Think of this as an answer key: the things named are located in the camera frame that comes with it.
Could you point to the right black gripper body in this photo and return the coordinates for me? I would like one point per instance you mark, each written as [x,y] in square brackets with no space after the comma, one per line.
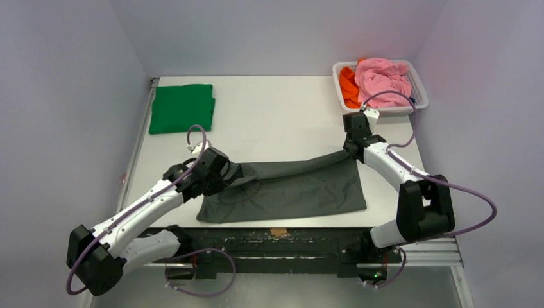
[351,144]

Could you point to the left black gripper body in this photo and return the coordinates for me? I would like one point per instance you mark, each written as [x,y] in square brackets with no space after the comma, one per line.
[229,172]

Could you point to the dark grey t-shirt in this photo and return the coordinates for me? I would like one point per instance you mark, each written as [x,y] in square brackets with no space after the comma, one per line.
[321,186]

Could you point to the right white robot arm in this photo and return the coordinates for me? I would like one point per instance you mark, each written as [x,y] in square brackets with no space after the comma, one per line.
[424,207]

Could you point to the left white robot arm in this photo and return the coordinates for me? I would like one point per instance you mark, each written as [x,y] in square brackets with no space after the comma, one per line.
[98,257]

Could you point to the orange t-shirt in basket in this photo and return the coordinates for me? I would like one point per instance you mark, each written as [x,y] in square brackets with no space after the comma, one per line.
[349,80]

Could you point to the pink crumpled t-shirt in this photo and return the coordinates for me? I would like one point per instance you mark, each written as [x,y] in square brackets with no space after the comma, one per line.
[380,75]

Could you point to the brown tape piece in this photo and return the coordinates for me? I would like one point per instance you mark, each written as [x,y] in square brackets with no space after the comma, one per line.
[278,232]

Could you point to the white plastic laundry basket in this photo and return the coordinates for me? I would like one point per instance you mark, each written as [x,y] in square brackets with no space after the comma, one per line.
[418,91]

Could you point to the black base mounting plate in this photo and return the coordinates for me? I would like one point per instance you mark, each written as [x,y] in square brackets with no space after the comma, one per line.
[343,252]

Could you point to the folded green t-shirt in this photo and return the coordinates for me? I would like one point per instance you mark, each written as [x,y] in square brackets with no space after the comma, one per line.
[177,108]

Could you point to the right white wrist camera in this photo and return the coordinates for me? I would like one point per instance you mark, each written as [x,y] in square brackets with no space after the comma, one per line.
[372,116]

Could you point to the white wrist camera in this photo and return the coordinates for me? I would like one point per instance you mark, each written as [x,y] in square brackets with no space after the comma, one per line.
[372,116]
[196,149]

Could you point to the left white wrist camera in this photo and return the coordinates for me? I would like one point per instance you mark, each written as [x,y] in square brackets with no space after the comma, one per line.
[196,149]

